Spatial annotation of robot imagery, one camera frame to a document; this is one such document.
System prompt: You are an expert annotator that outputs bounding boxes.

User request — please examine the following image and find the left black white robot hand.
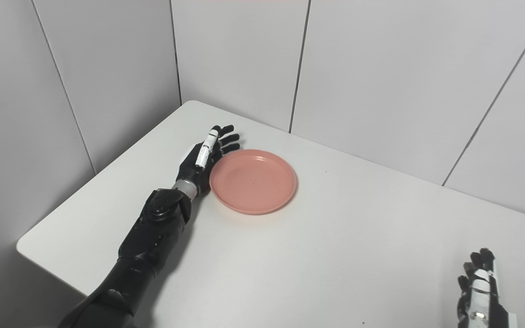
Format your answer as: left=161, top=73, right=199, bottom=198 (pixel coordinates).
left=176, top=124, right=241, bottom=194

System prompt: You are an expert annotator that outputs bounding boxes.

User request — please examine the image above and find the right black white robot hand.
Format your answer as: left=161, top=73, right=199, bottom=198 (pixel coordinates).
left=457, top=248, right=518, bottom=328

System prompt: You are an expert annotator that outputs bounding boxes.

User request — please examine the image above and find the pink plate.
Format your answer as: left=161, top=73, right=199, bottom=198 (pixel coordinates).
left=209, top=149, right=298, bottom=215

